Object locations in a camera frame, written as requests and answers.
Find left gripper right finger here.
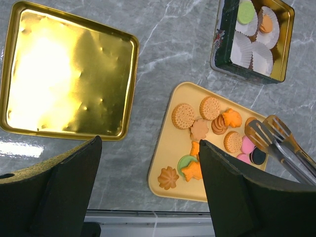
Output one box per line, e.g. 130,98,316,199
198,140,316,237

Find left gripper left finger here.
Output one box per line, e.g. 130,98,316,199
0,136,102,237

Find round dotted biscuit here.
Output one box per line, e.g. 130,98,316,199
224,131,242,153
172,103,195,129
199,96,221,120

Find metal serving tongs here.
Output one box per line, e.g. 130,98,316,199
245,115,316,186

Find orange fish cookie top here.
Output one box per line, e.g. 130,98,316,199
222,108,242,128

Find orange fish cookie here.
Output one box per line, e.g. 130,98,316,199
222,108,242,128
181,161,202,182
190,141,199,156

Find gold tin lid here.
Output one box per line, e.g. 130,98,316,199
0,1,139,141

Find dark green cookie tin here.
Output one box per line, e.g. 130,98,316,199
210,0,295,84

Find tan flower cookie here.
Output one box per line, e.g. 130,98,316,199
190,118,209,141
259,14,273,34

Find green round cookie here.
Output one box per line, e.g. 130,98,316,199
237,0,255,25

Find pink sandwich cookie lower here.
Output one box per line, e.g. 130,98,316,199
237,153,251,164

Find pink sandwich cookie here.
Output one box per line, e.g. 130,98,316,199
237,153,251,164
240,136,255,154

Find black sandwich cookie right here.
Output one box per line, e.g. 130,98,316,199
249,147,267,165

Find pink sandwich cookie upper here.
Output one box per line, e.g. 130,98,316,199
240,136,255,154

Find orange fish cookie bottom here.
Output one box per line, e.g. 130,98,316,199
181,161,202,182

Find green cookie under fish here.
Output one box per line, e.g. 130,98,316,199
177,155,198,177

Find orange fish cookie middle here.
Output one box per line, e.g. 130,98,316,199
190,141,199,156

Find chocolate chip cookie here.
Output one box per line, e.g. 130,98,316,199
244,117,257,128

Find swirl cookie bottom left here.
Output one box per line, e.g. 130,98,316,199
158,166,179,190

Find brown swirl cookie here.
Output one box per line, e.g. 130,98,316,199
211,115,228,135

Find yellow plastic tray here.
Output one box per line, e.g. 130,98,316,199
148,81,266,202

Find round dotted biscuit top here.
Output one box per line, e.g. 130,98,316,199
199,96,221,120

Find white paper cup front right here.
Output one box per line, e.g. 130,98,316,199
252,41,274,77

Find white paper cup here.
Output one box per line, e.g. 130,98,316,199
256,6,280,49
235,0,258,37
252,41,274,77
230,31,252,69

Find white paper cup front left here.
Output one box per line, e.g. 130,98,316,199
230,31,252,69

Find white paper cup back right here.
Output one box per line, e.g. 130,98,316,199
256,6,280,49

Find white paper cup back left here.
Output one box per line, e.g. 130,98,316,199
235,0,258,37

